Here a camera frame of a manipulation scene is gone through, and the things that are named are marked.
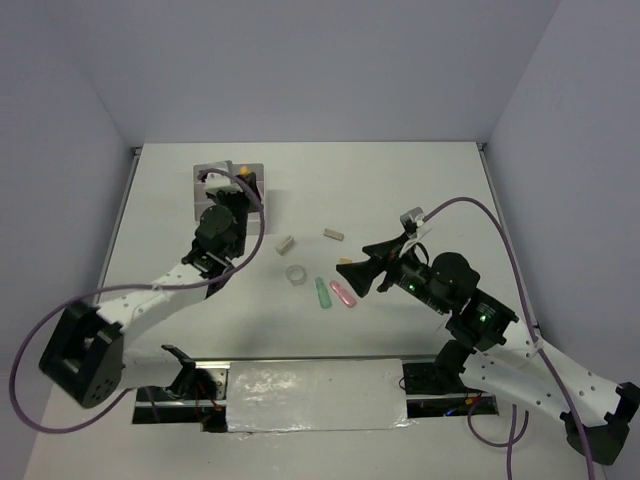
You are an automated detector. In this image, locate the aluminium table rail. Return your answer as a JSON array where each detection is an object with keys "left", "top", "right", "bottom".
[
  {"left": 476, "top": 142, "right": 541, "bottom": 342},
  {"left": 98, "top": 146, "right": 143, "bottom": 287}
]

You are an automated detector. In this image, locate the green highlighter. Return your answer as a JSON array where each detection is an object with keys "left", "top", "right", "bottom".
[{"left": 314, "top": 276, "right": 332, "bottom": 309}]

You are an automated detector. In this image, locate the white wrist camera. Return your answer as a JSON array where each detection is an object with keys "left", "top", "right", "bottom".
[
  {"left": 400, "top": 207, "right": 431, "bottom": 255},
  {"left": 197, "top": 161, "right": 242, "bottom": 196}
]

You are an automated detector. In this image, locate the silver foil covered panel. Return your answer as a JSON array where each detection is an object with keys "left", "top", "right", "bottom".
[{"left": 226, "top": 359, "right": 410, "bottom": 433}]

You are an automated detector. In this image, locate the beige eraser block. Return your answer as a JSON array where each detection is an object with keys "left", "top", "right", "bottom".
[{"left": 323, "top": 228, "right": 344, "bottom": 241}]

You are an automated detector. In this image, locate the left aluminium table rail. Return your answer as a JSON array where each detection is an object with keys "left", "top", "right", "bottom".
[{"left": 98, "top": 146, "right": 143, "bottom": 287}]

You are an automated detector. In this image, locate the right white compartment container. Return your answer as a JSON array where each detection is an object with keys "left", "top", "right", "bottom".
[{"left": 233, "top": 163, "right": 267, "bottom": 236}]

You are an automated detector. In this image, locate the clear tape roll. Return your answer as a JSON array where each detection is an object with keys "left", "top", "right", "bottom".
[{"left": 285, "top": 265, "right": 307, "bottom": 286}]

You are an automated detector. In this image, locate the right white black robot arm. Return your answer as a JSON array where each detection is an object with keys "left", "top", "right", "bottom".
[{"left": 336, "top": 235, "right": 639, "bottom": 466}]

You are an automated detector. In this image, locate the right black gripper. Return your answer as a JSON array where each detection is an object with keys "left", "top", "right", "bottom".
[{"left": 334, "top": 231, "right": 448, "bottom": 313}]

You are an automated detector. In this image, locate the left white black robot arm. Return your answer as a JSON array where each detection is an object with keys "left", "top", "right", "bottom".
[{"left": 39, "top": 168, "right": 262, "bottom": 409}]

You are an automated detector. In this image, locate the right aluminium table rail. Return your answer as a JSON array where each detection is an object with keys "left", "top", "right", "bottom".
[{"left": 476, "top": 142, "right": 541, "bottom": 342}]

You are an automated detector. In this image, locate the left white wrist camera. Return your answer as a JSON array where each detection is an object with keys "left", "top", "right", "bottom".
[{"left": 197, "top": 161, "right": 242, "bottom": 196}]

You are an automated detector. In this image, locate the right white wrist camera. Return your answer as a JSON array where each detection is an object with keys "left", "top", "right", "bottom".
[{"left": 400, "top": 207, "right": 431, "bottom": 255}]

